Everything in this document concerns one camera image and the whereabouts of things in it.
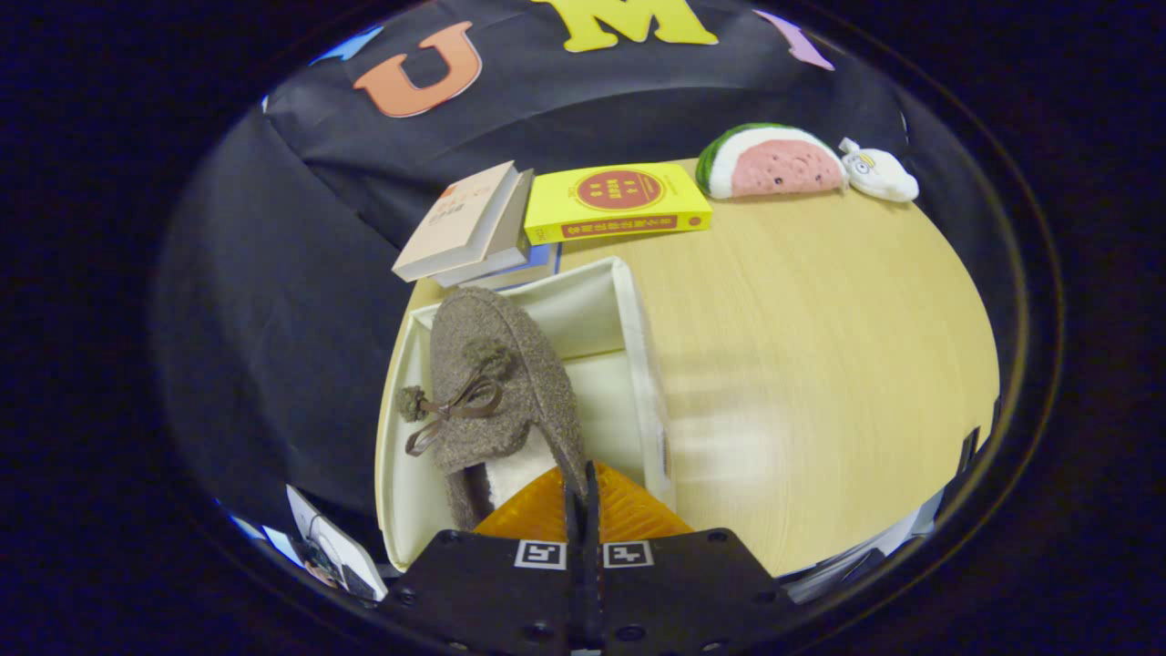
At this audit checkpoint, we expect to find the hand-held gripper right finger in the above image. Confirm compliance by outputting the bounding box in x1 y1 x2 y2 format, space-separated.
588 460 803 656

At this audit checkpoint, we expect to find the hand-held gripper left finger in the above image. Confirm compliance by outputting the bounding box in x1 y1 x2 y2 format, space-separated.
383 460 586 656

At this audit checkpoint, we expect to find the brown fuzzy shoe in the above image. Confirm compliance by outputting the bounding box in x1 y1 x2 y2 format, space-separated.
398 287 590 534

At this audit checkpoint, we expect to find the beige fabric storage box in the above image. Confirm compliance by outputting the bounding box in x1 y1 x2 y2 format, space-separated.
374 256 678 573

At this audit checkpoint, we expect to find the white device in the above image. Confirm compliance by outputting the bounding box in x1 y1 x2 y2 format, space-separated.
285 485 388 602

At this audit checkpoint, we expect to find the blue book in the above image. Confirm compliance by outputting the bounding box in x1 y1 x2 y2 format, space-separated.
474 241 561 292

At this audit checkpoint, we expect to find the white book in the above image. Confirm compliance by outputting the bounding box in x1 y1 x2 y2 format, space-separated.
433 169 534 289

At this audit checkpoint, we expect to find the black backdrop cloth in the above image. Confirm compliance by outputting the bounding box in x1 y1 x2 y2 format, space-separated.
150 0 1012 548

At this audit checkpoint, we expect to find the beige book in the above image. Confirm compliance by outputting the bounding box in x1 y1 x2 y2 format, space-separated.
392 160 520 283

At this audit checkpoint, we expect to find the yellow book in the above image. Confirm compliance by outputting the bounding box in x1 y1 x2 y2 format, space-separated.
524 162 713 245

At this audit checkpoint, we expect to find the watermelon slice plush toy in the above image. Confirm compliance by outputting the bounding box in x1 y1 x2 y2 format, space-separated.
695 123 850 200

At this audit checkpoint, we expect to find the white plush toy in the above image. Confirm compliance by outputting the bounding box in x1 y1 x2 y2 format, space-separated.
838 137 920 203

